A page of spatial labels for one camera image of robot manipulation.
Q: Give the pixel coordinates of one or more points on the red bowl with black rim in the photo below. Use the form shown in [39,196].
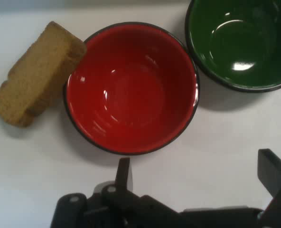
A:
[131,95]

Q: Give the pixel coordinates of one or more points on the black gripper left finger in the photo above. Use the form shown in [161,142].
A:
[124,175]

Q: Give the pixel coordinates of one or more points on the green bowl with black rim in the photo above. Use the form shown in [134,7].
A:
[242,42]

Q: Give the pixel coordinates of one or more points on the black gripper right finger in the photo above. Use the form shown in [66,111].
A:
[274,173]

